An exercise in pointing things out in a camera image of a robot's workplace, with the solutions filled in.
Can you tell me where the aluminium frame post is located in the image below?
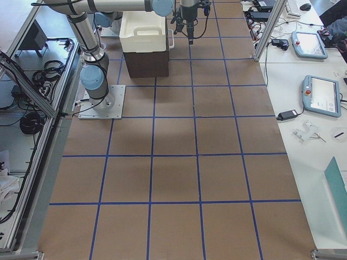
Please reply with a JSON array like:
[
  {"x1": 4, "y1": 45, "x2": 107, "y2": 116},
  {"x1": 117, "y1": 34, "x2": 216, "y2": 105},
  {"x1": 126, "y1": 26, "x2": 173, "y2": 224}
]
[{"x1": 253, "y1": 0, "x2": 287, "y2": 62}]

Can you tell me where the black monitor under frame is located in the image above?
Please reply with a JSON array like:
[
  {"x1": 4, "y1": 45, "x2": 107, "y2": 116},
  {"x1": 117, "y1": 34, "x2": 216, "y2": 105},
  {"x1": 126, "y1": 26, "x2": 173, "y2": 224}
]
[{"x1": 15, "y1": 20, "x2": 48, "y2": 57}]

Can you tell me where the white foam tray box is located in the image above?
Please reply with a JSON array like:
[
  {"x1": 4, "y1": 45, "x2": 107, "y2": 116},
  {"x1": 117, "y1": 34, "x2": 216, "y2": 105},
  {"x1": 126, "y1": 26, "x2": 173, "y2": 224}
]
[{"x1": 119, "y1": 11, "x2": 166, "y2": 53}]

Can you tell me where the far teach pendant tablet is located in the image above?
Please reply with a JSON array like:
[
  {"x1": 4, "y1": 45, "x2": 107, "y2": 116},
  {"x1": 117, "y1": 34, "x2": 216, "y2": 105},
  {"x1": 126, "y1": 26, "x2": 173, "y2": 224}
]
[{"x1": 291, "y1": 31, "x2": 328, "y2": 60}]

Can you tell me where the teach pendant tablet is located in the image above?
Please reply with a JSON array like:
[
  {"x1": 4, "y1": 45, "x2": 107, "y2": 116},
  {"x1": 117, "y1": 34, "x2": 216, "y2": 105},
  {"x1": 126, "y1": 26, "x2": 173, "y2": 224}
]
[
  {"x1": 291, "y1": 31, "x2": 328, "y2": 60},
  {"x1": 302, "y1": 75, "x2": 341, "y2": 118}
]

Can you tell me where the wooden drawer with white handle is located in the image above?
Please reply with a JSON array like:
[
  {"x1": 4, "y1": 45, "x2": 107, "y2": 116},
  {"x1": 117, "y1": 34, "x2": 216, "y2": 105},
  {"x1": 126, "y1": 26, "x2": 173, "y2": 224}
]
[{"x1": 168, "y1": 29, "x2": 175, "y2": 49}]

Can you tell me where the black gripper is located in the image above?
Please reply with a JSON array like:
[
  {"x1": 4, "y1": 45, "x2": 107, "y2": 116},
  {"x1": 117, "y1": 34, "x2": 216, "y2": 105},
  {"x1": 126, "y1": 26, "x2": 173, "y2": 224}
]
[
  {"x1": 180, "y1": 4, "x2": 198, "y2": 23},
  {"x1": 171, "y1": 9, "x2": 194, "y2": 45}
]

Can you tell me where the near teach pendant tablet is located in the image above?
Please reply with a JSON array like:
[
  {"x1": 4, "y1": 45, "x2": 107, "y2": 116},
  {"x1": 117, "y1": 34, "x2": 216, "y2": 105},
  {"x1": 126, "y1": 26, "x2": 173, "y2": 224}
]
[{"x1": 302, "y1": 75, "x2": 341, "y2": 118}]

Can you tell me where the teal folder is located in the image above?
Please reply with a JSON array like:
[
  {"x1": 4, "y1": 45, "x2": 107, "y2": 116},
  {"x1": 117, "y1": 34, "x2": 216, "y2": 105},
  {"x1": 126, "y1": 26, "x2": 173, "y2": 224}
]
[{"x1": 324, "y1": 157, "x2": 346, "y2": 220}]

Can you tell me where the black power adapter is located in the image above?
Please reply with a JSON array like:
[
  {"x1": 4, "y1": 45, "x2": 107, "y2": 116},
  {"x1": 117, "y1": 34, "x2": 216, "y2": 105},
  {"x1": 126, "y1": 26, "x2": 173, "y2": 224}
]
[{"x1": 277, "y1": 109, "x2": 298, "y2": 121}]

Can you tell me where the black computer mouse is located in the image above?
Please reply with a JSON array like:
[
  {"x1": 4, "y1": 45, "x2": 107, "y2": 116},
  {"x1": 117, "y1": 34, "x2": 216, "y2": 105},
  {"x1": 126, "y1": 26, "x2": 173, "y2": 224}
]
[{"x1": 299, "y1": 3, "x2": 312, "y2": 11}]

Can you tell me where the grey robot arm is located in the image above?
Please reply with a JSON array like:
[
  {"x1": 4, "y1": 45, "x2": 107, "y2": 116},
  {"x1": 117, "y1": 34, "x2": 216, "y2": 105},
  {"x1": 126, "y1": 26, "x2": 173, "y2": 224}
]
[
  {"x1": 31, "y1": 1, "x2": 202, "y2": 110},
  {"x1": 95, "y1": 11, "x2": 166, "y2": 37}
]

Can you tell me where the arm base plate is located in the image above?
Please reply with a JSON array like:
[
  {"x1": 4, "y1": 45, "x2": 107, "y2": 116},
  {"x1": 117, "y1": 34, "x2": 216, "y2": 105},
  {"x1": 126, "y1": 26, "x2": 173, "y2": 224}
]
[{"x1": 78, "y1": 85, "x2": 126, "y2": 120}]

